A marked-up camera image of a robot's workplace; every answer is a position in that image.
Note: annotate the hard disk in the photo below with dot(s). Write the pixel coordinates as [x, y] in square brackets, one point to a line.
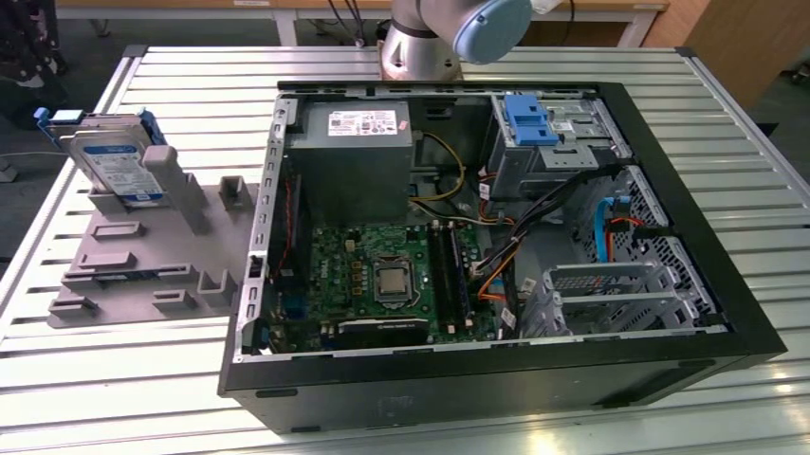
[116, 166]

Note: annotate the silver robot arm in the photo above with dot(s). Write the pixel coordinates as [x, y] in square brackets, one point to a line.
[418, 47]

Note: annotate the metal disk bay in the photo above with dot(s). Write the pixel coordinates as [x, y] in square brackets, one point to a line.
[607, 297]

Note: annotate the silver CPU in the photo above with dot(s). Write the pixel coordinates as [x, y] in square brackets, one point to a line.
[394, 282]

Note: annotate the green motherboard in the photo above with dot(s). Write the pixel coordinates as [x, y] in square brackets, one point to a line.
[335, 265]

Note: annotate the grey power supply box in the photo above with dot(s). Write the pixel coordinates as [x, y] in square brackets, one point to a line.
[354, 175]

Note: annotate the CPU socket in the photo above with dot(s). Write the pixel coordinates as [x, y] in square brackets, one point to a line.
[393, 298]

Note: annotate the black graphics card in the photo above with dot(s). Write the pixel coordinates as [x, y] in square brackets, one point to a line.
[386, 332]

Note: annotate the blue plastic latch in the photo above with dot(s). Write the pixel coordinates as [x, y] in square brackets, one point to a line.
[529, 123]

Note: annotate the grey metal drive cage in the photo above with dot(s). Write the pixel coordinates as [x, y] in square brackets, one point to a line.
[570, 161]

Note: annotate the black PC case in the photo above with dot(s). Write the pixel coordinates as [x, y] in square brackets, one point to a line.
[443, 393]

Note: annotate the grey parts rack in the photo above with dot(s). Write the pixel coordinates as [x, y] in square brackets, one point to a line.
[158, 256]

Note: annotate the white framed wooden desk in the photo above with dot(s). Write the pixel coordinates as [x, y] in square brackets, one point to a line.
[158, 10]

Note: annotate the small white object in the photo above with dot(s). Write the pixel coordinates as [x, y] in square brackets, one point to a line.
[7, 170]

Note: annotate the person in dark patterned clothes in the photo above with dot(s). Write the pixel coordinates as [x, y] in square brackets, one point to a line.
[28, 42]

